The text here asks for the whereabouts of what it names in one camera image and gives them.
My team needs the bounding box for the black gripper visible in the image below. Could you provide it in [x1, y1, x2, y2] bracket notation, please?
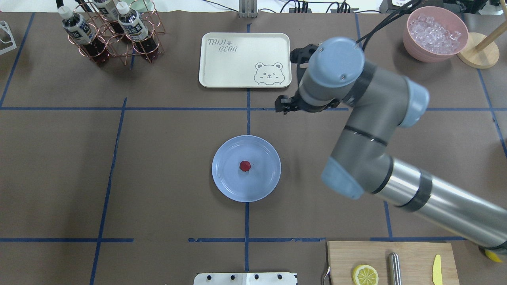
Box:
[275, 44, 340, 115]

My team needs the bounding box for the red strawberry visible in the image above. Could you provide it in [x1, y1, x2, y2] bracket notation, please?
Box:
[239, 160, 252, 173]

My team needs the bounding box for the blue round plate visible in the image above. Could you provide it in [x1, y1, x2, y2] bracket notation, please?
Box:
[211, 135, 281, 202]

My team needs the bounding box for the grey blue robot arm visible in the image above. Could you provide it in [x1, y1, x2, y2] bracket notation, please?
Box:
[275, 37, 507, 255]

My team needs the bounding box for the cream bear tray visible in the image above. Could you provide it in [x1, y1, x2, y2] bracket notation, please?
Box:
[198, 32, 292, 88]

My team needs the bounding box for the pink bowl with ice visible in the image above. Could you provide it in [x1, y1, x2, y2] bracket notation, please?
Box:
[403, 6, 468, 63]

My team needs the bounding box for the dark tea bottle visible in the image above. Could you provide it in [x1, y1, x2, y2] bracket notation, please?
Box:
[92, 0, 125, 36]
[58, 6, 109, 65]
[116, 1, 159, 61]

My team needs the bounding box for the wooden cutting board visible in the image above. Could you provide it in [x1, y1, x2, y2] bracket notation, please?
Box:
[327, 241, 460, 285]

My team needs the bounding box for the green bowl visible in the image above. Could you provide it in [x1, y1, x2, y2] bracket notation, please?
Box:
[129, 0, 154, 12]

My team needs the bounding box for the lemon half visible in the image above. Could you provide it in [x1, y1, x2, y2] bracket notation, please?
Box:
[351, 264, 379, 285]

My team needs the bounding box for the wooden stand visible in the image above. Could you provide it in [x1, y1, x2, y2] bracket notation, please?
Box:
[457, 21, 507, 69]

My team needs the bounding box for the yellow plastic knife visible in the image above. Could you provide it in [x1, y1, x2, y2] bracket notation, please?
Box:
[432, 254, 442, 285]

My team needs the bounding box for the whole yellow lemon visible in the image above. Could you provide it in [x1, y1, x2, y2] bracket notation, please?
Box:
[484, 249, 503, 263]

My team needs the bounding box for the aluminium frame post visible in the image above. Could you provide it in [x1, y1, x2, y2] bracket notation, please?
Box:
[238, 0, 258, 19]

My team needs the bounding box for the copper wire bottle rack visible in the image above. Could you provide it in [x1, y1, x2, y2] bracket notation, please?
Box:
[66, 0, 166, 65]

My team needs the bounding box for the steel handled knife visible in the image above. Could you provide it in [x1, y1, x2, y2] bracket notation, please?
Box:
[388, 252, 402, 285]

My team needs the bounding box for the white wire cup rack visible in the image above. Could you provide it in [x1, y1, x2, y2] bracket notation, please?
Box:
[0, 21, 17, 55]

